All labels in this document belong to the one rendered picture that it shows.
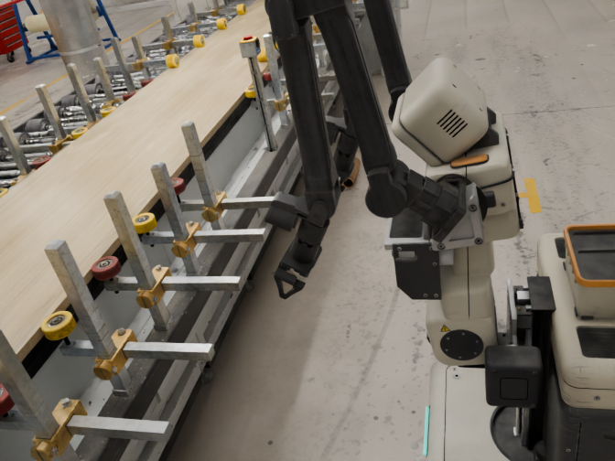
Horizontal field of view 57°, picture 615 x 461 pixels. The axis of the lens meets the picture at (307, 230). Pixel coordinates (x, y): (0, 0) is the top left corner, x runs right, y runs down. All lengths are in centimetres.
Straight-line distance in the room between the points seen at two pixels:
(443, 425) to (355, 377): 64
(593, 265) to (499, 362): 31
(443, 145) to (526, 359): 54
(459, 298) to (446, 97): 49
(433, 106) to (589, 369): 63
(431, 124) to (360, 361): 151
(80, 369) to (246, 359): 99
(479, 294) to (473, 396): 65
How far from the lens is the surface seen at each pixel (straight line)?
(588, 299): 142
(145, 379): 165
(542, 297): 151
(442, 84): 116
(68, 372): 178
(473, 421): 191
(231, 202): 208
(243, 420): 240
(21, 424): 152
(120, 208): 157
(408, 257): 129
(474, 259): 137
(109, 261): 180
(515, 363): 142
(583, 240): 154
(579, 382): 135
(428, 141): 118
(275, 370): 254
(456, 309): 141
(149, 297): 168
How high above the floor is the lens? 176
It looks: 31 degrees down
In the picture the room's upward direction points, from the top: 12 degrees counter-clockwise
